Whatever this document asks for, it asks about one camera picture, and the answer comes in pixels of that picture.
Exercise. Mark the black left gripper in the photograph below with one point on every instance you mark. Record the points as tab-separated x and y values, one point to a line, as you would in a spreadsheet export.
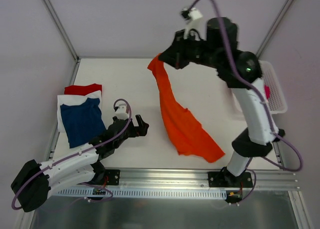
133	130

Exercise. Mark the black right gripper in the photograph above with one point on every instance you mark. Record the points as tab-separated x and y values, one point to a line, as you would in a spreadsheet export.
177	54

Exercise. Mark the orange t shirt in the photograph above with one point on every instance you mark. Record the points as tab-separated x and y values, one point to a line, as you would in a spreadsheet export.
184	131

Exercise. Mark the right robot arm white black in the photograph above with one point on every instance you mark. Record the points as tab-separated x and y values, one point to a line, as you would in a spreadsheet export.
242	73

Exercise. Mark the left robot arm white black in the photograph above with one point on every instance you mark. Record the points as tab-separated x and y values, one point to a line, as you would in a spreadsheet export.
37	182

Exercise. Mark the blue folded t shirt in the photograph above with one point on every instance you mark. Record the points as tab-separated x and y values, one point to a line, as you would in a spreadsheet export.
82	122

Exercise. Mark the red folded t shirt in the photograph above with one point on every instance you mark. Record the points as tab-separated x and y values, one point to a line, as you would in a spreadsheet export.
82	90

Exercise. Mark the white folded t shirt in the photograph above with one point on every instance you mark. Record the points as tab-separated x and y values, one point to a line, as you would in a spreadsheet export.
74	100

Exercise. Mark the pink t shirt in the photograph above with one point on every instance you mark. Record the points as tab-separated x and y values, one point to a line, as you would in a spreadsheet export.
267	91

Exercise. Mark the white plastic basket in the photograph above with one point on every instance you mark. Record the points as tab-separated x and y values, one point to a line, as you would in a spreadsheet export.
276	99

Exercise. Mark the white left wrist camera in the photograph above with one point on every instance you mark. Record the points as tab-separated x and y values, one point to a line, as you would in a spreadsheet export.
121	112

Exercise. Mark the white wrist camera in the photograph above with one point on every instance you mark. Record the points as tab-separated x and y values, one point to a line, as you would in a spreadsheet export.
121	112
192	18

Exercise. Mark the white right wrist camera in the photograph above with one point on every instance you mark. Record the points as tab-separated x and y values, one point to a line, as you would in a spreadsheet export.
192	18

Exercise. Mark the aluminium mounting rail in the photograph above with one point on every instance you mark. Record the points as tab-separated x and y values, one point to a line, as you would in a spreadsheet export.
197	179

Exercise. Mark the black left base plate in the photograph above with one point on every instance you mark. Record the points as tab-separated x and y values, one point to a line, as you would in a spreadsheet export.
106	177

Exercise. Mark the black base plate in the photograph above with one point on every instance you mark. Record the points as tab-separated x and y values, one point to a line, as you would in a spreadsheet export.
106	177
224	179

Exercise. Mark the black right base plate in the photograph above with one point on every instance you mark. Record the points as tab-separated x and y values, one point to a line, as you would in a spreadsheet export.
224	179

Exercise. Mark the white slotted cable duct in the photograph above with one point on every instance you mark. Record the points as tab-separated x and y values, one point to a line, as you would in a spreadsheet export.
81	191

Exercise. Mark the right aluminium frame post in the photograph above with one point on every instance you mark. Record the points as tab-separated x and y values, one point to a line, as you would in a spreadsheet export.
274	26

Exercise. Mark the aluminium frame post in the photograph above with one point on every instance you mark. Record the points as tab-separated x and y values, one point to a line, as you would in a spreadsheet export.
60	28
274	26

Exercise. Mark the left aluminium frame post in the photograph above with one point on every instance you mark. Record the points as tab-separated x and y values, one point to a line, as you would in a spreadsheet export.
60	28

